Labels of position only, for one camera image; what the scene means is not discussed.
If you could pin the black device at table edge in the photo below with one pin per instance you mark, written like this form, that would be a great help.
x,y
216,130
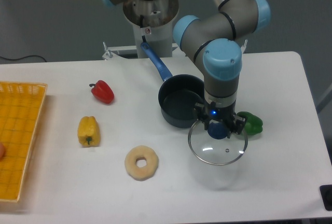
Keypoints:
x,y
326,194

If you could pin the yellow bell pepper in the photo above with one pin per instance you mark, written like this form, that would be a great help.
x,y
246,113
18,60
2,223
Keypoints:
x,y
88,132

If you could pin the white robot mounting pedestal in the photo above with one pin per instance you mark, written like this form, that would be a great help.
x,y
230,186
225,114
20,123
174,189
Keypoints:
x,y
152,21

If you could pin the red bell pepper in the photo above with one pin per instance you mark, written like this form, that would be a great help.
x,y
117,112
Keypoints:
x,y
102,92

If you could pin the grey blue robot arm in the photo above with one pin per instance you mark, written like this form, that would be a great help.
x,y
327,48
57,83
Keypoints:
x,y
210,44

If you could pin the dark pot with blue handle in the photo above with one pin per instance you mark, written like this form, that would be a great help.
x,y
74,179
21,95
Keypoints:
x,y
178,94

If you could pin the beige donut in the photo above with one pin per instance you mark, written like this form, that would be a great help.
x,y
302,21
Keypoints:
x,y
141,162

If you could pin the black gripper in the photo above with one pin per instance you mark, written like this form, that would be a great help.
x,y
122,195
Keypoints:
x,y
206,112

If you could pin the green bell pepper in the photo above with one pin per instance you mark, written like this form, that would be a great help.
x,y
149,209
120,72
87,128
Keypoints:
x,y
253,124

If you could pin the glass lid with blue knob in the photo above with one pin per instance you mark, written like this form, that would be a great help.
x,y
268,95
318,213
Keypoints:
x,y
215,145

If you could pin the yellow woven basket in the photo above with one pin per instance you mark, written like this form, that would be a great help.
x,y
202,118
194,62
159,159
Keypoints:
x,y
21,105

